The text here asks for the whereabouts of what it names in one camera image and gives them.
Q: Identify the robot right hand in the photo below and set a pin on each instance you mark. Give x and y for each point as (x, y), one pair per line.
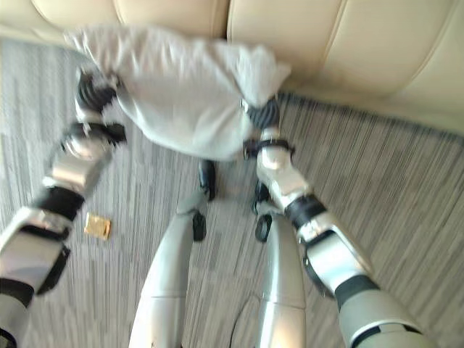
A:
(261, 110)

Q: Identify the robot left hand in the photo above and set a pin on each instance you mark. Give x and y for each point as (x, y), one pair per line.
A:
(93, 93)

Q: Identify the light grey cushion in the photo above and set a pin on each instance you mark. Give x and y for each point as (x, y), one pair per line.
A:
(181, 94)

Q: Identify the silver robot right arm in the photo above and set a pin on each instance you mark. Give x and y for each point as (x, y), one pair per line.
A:
(319, 232)

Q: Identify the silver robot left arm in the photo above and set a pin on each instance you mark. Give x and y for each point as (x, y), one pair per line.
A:
(47, 217)

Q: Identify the cream leather sofa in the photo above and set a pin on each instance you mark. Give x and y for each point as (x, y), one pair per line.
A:
(326, 40)

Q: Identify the small tan paper scrap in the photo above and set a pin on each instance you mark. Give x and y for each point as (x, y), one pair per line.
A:
(97, 226)

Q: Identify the silver robot right leg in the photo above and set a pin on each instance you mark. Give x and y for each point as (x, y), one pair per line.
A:
(281, 275)

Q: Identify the silver robot leg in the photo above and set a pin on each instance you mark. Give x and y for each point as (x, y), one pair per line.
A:
(170, 275)
(281, 275)

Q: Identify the silver robot left leg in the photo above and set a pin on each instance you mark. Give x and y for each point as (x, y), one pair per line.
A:
(170, 275)

